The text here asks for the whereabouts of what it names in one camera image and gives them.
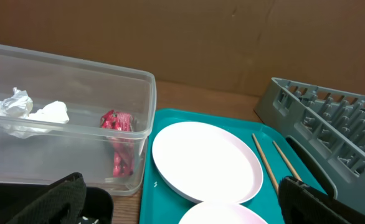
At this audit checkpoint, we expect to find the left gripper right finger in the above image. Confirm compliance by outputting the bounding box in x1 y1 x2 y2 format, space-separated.
278 176 365 224

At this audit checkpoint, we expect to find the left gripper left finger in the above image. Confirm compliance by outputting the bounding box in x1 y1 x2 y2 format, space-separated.
1 172 87 224

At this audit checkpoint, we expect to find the wooden chopstick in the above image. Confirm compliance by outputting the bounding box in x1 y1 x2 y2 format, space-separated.
273 141 302 181
252 134 279 195

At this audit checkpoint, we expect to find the red snack wrapper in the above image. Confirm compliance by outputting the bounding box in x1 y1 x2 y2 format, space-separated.
100 110 135 177

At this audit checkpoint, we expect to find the clear plastic wrap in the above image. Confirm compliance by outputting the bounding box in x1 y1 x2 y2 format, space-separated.
0 87 70 139

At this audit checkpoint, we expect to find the large white plate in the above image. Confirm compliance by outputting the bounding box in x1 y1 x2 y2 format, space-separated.
152 121 263 203

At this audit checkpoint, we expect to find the grey dishwasher rack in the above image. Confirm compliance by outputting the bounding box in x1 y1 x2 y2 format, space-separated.
255 78 365 215

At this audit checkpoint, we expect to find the spilled rice pile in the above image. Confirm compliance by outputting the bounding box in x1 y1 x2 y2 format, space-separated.
77 216 100 224

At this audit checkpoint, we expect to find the teal plastic tray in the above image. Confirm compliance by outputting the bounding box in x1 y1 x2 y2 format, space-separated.
140 109 323 224

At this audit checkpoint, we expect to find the black tray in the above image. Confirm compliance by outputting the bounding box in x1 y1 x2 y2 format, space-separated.
0 183 113 224

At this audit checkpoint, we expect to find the clear plastic bin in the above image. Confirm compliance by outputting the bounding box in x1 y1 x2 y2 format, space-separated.
0 45 156 196

